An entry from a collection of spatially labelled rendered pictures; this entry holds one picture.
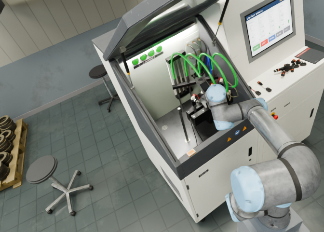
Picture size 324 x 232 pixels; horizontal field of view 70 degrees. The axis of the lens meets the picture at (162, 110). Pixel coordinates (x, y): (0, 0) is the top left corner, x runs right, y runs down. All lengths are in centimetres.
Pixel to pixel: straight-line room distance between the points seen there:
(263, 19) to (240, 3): 22
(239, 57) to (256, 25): 23
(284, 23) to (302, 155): 133
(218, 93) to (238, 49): 74
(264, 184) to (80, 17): 341
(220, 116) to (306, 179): 42
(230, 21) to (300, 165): 109
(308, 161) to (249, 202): 19
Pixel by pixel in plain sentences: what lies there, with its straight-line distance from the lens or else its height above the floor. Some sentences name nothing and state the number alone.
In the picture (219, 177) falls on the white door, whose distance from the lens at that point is 183.
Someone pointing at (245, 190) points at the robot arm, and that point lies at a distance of 66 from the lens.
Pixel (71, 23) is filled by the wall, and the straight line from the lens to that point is 374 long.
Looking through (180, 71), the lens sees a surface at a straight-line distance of 172.
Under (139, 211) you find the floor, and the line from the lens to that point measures 241.
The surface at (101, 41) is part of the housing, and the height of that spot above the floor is 150.
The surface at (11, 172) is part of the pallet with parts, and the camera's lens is 341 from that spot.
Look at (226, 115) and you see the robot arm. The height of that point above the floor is 139.
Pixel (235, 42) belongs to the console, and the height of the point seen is 129.
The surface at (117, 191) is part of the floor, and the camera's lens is 260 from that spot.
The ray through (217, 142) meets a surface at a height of 92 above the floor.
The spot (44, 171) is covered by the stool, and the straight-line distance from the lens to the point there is 243.
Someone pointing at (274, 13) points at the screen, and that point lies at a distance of 185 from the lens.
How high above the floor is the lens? 210
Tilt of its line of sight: 42 degrees down
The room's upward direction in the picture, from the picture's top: 19 degrees counter-clockwise
